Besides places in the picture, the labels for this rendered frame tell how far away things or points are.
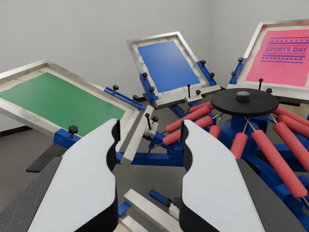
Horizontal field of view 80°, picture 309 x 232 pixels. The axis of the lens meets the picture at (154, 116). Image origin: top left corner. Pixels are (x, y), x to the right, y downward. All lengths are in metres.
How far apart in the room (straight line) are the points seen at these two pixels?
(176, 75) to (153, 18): 2.57
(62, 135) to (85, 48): 3.12
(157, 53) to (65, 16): 2.38
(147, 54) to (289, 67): 1.21
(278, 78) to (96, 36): 3.16
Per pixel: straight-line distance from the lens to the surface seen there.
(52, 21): 3.99
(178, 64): 1.86
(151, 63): 1.82
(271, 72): 1.84
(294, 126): 1.09
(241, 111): 0.91
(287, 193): 0.97
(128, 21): 4.05
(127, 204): 0.94
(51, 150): 1.61
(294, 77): 1.80
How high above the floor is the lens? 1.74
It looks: 28 degrees down
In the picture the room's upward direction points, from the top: 8 degrees counter-clockwise
